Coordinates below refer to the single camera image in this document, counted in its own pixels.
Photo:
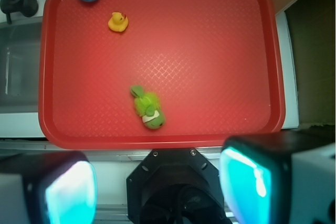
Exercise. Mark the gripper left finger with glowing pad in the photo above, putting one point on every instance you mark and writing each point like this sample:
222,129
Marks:
54,187

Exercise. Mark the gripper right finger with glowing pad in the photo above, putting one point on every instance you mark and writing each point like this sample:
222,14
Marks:
284,177

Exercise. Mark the green plush toy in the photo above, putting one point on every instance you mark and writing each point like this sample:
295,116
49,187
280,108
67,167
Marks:
148,107

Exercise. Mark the red plastic tray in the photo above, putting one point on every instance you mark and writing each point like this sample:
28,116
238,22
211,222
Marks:
214,64

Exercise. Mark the grey metal sink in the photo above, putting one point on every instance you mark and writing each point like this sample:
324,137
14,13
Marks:
20,58

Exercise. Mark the yellow rubber duck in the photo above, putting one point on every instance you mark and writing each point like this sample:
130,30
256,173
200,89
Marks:
118,22

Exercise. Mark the black faucet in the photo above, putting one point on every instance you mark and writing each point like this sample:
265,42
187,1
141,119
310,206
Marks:
27,8

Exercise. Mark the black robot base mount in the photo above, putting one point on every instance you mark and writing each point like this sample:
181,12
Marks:
175,186

